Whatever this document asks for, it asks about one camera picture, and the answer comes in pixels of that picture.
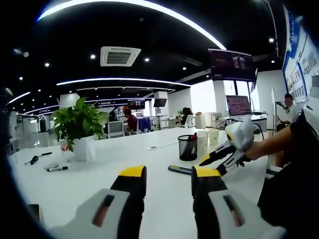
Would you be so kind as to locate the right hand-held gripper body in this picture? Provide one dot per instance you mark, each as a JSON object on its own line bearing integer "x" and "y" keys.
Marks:
{"x": 241, "y": 134}

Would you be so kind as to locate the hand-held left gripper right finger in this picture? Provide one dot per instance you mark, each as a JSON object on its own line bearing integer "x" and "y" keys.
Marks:
{"x": 219, "y": 214}

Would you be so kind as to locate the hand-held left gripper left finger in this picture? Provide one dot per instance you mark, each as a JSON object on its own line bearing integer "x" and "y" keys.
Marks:
{"x": 117, "y": 214}

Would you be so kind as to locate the black mesh pen holder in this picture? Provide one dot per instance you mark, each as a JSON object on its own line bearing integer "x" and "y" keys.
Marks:
{"x": 187, "y": 150}

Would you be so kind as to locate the black whiteboard marker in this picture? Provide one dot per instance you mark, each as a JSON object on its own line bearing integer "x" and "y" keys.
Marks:
{"x": 58, "y": 169}

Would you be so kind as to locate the person's right hand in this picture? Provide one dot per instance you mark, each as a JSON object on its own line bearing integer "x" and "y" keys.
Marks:
{"x": 248, "y": 156}

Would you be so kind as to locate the standing computer screen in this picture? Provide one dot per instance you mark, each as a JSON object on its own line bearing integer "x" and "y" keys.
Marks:
{"x": 238, "y": 105}

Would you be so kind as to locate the white office chair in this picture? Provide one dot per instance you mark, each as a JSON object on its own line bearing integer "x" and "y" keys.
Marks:
{"x": 115, "y": 129}
{"x": 190, "y": 121}

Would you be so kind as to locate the person's leg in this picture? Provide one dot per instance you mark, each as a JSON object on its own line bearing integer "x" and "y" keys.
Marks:
{"x": 279, "y": 158}

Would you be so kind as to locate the person's black clothing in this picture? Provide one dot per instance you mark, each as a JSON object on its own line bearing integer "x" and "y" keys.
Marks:
{"x": 294, "y": 186}

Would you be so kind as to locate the large hanging screen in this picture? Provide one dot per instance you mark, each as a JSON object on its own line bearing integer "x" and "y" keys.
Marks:
{"x": 231, "y": 66}

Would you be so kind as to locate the hanging monitor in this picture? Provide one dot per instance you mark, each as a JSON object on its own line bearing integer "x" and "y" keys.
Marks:
{"x": 160, "y": 102}
{"x": 136, "y": 104}

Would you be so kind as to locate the blue jacket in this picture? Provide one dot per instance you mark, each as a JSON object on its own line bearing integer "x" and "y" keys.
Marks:
{"x": 145, "y": 124}

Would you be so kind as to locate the white red-marked box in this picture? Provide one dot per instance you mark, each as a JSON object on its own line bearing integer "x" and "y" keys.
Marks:
{"x": 64, "y": 150}

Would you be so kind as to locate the green potted plant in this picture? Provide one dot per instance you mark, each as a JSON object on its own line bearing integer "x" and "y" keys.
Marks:
{"x": 79, "y": 119}

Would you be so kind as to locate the ceiling light strip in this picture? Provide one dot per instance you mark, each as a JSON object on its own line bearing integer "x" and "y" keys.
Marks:
{"x": 149, "y": 5}
{"x": 124, "y": 79}

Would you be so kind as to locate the ceiling air conditioner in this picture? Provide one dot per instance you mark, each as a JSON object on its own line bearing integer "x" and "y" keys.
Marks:
{"x": 119, "y": 56}

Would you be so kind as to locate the wall poster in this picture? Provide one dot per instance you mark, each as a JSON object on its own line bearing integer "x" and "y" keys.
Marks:
{"x": 299, "y": 64}

